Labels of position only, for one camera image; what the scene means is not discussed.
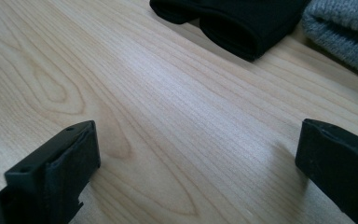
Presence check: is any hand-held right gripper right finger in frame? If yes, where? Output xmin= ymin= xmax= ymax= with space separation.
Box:
xmin=295 ymin=118 xmax=358 ymax=224

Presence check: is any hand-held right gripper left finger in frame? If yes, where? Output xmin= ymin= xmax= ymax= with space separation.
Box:
xmin=0 ymin=120 xmax=102 ymax=224

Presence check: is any grey knit glove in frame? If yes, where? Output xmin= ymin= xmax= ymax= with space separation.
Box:
xmin=301 ymin=0 xmax=358 ymax=82

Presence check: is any black glove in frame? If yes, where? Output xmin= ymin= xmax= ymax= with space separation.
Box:
xmin=149 ymin=0 xmax=311 ymax=63

